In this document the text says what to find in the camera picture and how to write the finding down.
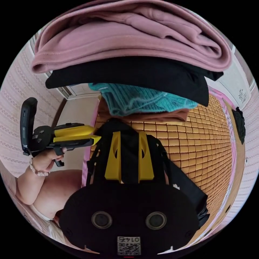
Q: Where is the black knitted cloth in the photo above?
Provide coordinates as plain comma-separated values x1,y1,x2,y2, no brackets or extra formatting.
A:
231,107,246,145

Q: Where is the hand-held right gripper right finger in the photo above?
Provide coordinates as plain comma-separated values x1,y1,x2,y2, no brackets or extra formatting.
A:
138,131,155,183

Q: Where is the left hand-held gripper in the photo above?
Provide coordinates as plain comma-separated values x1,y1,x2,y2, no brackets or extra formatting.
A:
26,122,102,168

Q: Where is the person's left hand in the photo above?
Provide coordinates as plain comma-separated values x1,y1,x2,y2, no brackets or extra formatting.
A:
30,147,67,176

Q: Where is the pile of clothes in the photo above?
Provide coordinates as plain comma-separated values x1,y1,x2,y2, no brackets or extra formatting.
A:
30,0,232,123

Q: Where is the person's left forearm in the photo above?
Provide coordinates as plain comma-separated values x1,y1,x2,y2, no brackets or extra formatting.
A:
16,159,51,205

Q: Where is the white door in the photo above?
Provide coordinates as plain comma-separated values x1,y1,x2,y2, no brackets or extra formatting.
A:
45,71,101,101

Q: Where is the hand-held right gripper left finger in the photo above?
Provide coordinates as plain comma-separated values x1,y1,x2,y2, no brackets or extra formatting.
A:
104,131,121,183

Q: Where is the black long sleeve shirt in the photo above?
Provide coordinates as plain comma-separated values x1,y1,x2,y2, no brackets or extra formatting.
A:
86,118,210,230

